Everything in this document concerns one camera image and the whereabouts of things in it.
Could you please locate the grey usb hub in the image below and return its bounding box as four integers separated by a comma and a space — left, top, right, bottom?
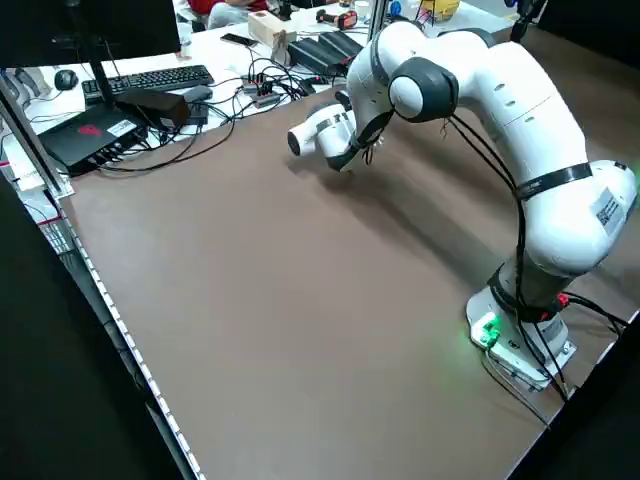
241, 72, 290, 109

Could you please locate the black power supply box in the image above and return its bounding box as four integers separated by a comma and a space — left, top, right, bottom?
319, 31, 365, 61
288, 37, 351, 77

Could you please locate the white desk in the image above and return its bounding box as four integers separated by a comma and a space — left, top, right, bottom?
0, 0, 506, 201

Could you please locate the black power brick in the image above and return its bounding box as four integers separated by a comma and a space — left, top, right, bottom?
114, 88, 192, 132

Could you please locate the black smartphone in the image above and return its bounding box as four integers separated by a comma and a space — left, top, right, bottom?
220, 32, 259, 49

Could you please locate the light wooden box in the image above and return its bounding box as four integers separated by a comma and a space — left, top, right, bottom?
247, 11, 299, 49

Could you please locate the red and black drill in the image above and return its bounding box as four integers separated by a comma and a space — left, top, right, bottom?
313, 8, 359, 31

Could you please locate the black keyboard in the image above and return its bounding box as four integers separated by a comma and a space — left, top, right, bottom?
81, 64, 215, 105

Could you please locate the person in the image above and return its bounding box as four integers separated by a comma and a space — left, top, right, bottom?
172, 0, 274, 31

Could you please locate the black computer with red logo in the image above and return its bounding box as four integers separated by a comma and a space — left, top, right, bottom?
37, 105, 151, 178

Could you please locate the yellow object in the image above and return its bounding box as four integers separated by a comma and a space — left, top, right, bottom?
421, 0, 462, 25

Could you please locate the black monitor stand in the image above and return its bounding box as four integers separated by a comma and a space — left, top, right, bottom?
69, 29, 121, 109

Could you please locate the black computer monitor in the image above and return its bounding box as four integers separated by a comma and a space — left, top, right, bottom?
0, 0, 182, 69

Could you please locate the black desk cable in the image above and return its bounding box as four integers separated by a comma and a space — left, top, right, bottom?
97, 89, 239, 174

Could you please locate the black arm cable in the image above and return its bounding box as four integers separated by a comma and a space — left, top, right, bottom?
438, 113, 572, 404

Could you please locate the white table edge rail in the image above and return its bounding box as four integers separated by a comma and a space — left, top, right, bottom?
49, 192, 207, 480

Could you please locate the aluminium profile post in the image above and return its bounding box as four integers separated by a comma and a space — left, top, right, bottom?
368, 0, 389, 32

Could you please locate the black base cable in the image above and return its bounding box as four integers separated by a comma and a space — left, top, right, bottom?
559, 293, 629, 337

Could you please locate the aluminium frame post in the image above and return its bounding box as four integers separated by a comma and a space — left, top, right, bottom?
0, 69, 75, 200

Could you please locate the black camera on stand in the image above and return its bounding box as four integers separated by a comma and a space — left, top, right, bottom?
508, 0, 532, 45

